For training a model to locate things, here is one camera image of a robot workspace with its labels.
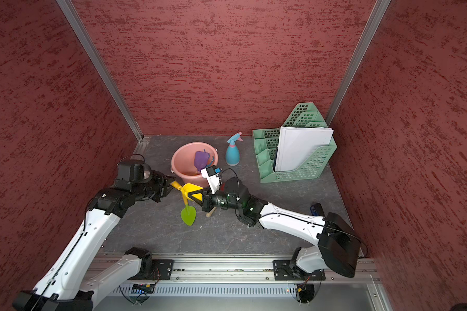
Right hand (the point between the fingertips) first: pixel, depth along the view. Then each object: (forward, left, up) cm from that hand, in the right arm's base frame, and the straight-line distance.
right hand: (190, 198), depth 68 cm
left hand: (+7, +6, -1) cm, 9 cm away
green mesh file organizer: (+45, -34, -21) cm, 60 cm away
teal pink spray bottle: (+34, -14, -17) cm, 40 cm away
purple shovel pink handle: (+28, +2, -14) cm, 32 cm away
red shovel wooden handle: (+3, -4, -21) cm, 22 cm away
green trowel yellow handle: (+4, +7, -25) cm, 26 cm away
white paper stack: (+28, -43, -2) cm, 51 cm away
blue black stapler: (+3, -53, -22) cm, 58 cm away
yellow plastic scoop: (+3, +1, +2) cm, 4 cm away
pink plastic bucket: (+25, +10, -12) cm, 30 cm away
